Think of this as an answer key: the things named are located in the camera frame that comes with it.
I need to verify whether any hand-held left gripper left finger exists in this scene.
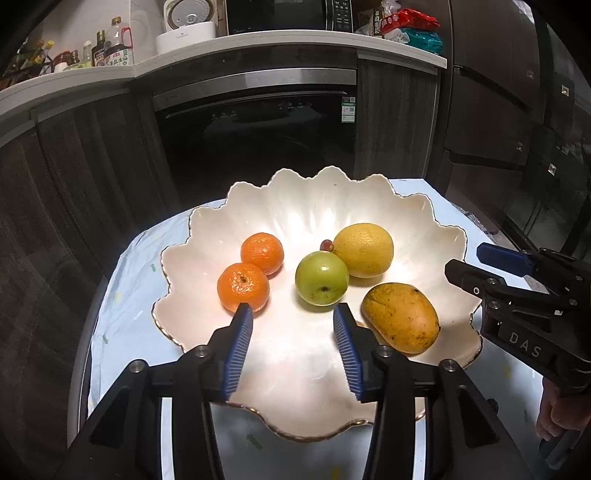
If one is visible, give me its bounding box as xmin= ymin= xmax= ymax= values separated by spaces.
xmin=65 ymin=302 xmax=254 ymax=480

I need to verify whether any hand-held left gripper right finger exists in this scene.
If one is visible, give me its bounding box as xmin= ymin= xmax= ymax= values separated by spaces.
xmin=332 ymin=302 xmax=532 ymax=480

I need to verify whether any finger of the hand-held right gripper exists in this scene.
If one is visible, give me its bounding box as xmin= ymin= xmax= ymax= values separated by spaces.
xmin=477 ymin=243 xmax=541 ymax=278
xmin=444 ymin=258 xmax=513 ymax=301

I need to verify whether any white scalloped ceramic bowl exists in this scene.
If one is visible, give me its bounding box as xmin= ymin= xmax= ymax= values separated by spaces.
xmin=151 ymin=166 xmax=483 ymax=443

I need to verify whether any yellow mango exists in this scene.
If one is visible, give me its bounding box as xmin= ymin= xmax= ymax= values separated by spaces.
xmin=361 ymin=282 xmax=441 ymax=355

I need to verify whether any green apple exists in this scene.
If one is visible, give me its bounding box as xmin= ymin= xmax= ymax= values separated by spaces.
xmin=295 ymin=250 xmax=349 ymax=306

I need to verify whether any yellow lemon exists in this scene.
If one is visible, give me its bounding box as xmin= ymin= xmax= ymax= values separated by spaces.
xmin=332 ymin=223 xmax=394 ymax=279

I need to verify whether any person's right hand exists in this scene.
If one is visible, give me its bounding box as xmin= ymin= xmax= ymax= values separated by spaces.
xmin=536 ymin=378 xmax=578 ymax=440

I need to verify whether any small orange tangerine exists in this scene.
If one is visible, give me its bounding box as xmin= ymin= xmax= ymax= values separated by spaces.
xmin=240 ymin=232 xmax=284 ymax=277

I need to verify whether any light blue tablecloth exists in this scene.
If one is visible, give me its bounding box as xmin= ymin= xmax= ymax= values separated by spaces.
xmin=88 ymin=178 xmax=555 ymax=480

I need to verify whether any dark refrigerator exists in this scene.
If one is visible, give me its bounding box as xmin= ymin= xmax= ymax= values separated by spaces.
xmin=434 ymin=0 xmax=546 ymax=185

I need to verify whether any built-in black oven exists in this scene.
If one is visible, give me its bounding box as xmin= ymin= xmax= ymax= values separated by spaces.
xmin=151 ymin=68 xmax=358 ymax=208

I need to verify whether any teal snack bag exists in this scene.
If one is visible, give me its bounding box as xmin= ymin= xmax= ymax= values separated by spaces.
xmin=399 ymin=28 xmax=443 ymax=55

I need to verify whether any red snack bag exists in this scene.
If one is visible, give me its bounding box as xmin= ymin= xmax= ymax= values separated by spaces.
xmin=379 ymin=8 xmax=441 ymax=35

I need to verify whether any white kitchen countertop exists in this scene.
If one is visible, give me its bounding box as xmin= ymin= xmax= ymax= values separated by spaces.
xmin=0 ymin=34 xmax=448 ymax=121

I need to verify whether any white countertop appliance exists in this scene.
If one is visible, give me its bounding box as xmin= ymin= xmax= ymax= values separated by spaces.
xmin=156 ymin=21 xmax=218 ymax=55

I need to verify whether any black microwave oven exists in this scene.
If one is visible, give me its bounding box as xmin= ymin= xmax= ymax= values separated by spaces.
xmin=225 ymin=0 xmax=354 ymax=35

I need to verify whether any dark soy sauce bottle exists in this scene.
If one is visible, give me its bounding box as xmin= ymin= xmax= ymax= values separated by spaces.
xmin=92 ymin=30 xmax=108 ymax=68

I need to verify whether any large bottle with red handle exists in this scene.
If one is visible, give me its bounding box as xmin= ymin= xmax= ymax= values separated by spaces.
xmin=104 ymin=17 xmax=134 ymax=66

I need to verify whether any black wire bottle rack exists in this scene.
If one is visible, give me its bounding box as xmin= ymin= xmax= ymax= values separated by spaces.
xmin=0 ymin=39 xmax=56 ymax=90

